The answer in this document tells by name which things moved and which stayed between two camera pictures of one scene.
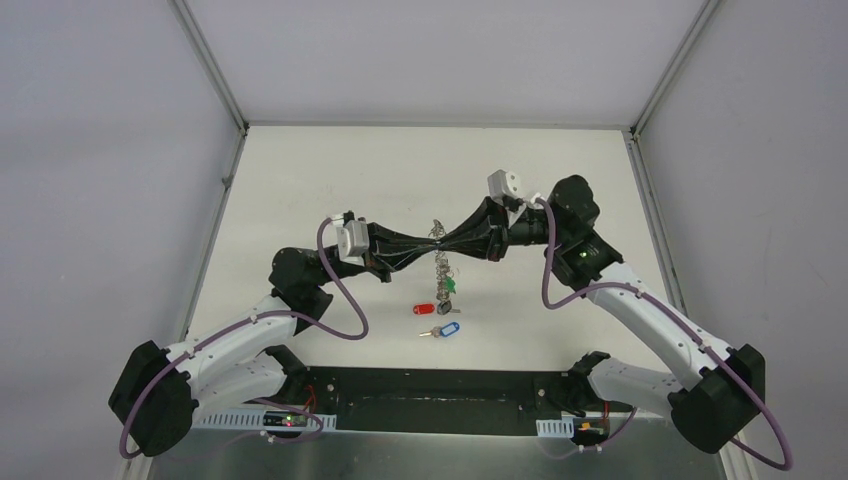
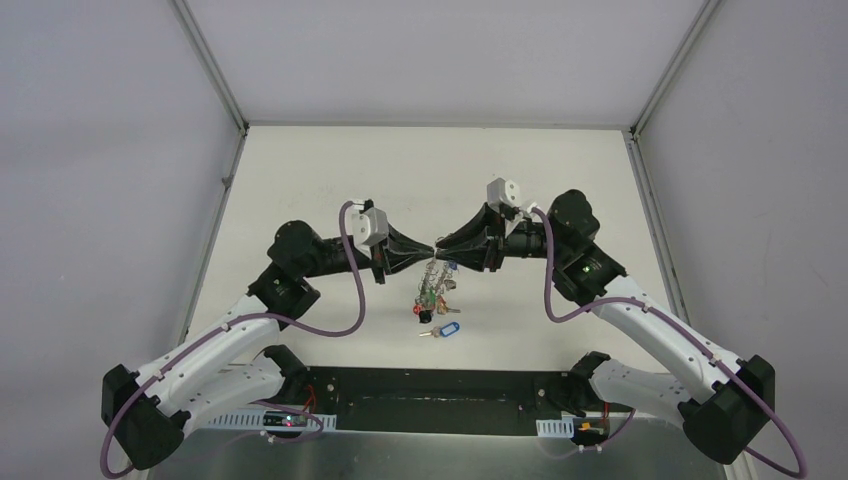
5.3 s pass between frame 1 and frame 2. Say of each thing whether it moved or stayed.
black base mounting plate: stayed
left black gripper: stayed
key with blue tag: stayed
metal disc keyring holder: moved
